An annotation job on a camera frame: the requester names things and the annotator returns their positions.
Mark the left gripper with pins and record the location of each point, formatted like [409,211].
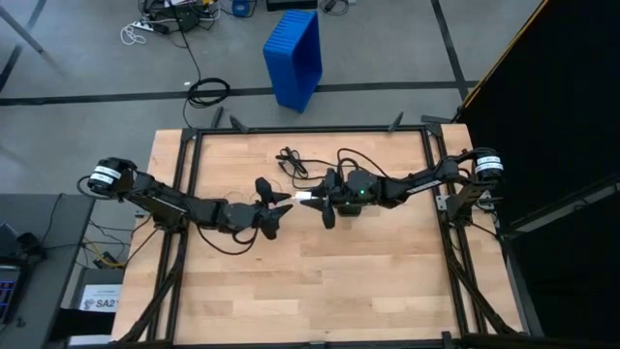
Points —
[242,215]

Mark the black desk device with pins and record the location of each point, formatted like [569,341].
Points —
[21,242]

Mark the black flat box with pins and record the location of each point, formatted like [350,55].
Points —
[290,4]

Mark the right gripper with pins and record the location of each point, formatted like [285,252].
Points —
[353,189]

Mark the black metal table frame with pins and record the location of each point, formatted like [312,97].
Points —
[315,130]

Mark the box with SA2 label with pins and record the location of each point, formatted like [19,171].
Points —
[99,298]

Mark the black curtain yellow edge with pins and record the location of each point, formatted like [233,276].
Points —
[557,121]

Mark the grey metal base plate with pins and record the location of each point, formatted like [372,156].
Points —
[442,202]

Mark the white floor power strip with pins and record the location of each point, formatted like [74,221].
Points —
[150,26]

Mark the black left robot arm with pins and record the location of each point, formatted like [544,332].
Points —
[164,203]

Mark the blue plastic bin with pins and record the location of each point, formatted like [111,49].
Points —
[293,58]

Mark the black floor equipment box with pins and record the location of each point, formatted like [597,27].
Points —
[181,14]

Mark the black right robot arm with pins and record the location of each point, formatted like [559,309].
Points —
[426,181]

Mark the dark grey side table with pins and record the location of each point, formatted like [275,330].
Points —
[43,271]

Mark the white charger block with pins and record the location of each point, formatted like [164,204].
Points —
[303,196]

